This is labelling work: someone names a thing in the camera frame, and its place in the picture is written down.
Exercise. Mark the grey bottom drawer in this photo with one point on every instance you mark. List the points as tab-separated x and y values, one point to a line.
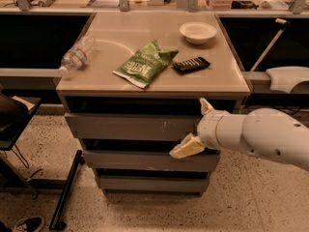
151	184

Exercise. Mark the black and white sneaker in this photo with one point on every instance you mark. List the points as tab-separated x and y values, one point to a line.
30	224

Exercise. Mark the dark chair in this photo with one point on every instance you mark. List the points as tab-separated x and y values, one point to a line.
15	114

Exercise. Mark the grey angled rod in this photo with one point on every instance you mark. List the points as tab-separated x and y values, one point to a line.
284	24

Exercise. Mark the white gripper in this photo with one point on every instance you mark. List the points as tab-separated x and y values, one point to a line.
208	130

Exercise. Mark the grey drawer cabinet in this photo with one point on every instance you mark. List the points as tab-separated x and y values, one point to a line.
96	89

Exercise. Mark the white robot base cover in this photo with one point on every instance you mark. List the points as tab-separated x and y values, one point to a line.
284	79

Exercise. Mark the grey middle drawer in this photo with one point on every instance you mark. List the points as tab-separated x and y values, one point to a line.
149	161

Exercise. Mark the green chip bag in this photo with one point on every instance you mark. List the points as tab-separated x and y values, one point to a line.
146	64

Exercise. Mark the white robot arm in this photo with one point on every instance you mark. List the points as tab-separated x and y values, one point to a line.
263	133

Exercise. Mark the black metal table leg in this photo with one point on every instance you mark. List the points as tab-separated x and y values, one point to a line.
56	223

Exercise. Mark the grey drawer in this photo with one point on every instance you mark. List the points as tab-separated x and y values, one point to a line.
151	184
131	126
149	161

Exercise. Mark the clear plastic water bottle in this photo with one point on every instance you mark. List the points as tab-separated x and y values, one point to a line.
78	55

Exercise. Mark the white bowl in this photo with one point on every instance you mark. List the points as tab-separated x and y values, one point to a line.
197	32

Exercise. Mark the black snack bar wrapper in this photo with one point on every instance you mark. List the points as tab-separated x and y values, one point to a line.
191	65

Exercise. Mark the grey top drawer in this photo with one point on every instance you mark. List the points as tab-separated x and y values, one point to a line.
131	126

